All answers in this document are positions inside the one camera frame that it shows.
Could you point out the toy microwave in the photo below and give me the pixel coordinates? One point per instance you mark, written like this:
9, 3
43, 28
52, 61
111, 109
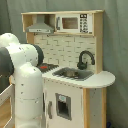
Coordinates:
74, 23

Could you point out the black toy faucet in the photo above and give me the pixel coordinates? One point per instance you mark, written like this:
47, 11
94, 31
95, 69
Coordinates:
83, 63

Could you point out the black toy stovetop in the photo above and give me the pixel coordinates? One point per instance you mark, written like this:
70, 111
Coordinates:
44, 67

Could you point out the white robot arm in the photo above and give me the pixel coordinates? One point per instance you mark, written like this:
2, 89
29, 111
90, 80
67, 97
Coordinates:
20, 62

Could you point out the grey ice dispenser panel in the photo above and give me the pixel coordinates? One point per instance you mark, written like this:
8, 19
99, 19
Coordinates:
63, 106

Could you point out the wooden toy kitchen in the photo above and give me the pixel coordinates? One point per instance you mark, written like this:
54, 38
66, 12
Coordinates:
88, 97

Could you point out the grey toy sink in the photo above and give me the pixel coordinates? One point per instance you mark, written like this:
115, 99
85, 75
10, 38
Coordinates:
73, 74

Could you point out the grey cabinet door handle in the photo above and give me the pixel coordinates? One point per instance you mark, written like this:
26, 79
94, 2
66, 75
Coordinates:
49, 110

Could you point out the grey range hood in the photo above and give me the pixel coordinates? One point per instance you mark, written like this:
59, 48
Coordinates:
40, 26

